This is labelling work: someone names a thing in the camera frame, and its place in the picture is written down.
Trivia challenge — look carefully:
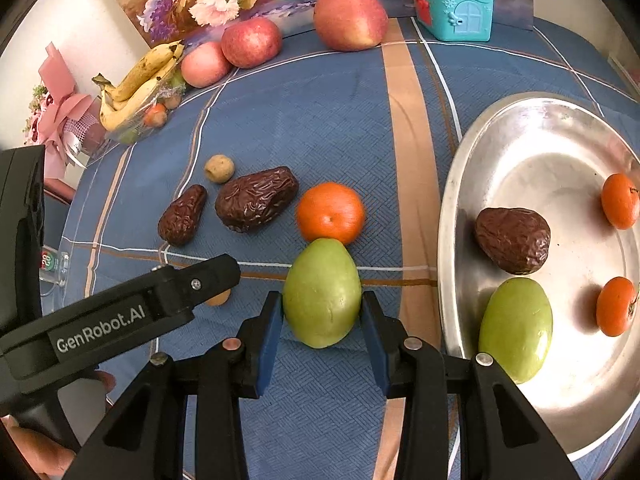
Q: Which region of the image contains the teal house-shaped box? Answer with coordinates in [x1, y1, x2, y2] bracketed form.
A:
[413, 0, 495, 42]

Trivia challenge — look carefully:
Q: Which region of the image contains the clear fruit tray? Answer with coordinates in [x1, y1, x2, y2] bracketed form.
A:
[63, 68, 186, 168]

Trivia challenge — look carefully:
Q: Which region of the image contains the blue plaid tablecloth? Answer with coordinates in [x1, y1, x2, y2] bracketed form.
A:
[43, 18, 639, 478]

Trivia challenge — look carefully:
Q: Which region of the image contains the pink flower bouquet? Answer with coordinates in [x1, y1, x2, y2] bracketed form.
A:
[23, 44, 106, 180]

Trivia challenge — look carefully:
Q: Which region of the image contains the tangerine with stem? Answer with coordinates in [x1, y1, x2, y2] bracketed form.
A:
[596, 276, 638, 337]

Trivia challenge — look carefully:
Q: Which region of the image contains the person's left hand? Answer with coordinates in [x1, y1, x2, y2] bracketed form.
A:
[1, 370, 116, 479]

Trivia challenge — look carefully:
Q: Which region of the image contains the small orange tangerine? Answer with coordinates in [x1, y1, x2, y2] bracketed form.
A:
[601, 174, 639, 230]

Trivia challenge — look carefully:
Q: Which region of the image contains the small dark dried date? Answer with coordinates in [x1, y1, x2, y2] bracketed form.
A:
[157, 184, 208, 247]

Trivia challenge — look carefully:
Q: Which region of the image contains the green fruit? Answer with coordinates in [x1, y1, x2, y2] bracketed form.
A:
[282, 238, 361, 349]
[478, 278, 553, 385]

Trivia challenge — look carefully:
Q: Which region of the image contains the yellow banana bunch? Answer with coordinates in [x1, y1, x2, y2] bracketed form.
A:
[92, 40, 184, 132]

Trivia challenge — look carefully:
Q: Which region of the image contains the small pink apple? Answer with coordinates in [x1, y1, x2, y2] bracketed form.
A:
[181, 41, 231, 88]

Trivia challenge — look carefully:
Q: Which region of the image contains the round metal bowl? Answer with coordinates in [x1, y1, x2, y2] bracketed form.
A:
[437, 92, 639, 460]

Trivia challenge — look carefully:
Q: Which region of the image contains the large red apple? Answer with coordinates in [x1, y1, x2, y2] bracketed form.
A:
[314, 0, 388, 52]

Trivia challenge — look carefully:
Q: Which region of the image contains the large dark dried date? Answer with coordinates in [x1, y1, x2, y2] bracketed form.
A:
[215, 166, 299, 233]

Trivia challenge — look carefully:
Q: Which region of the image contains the medium red apple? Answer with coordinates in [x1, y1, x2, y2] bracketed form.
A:
[220, 18, 282, 68]

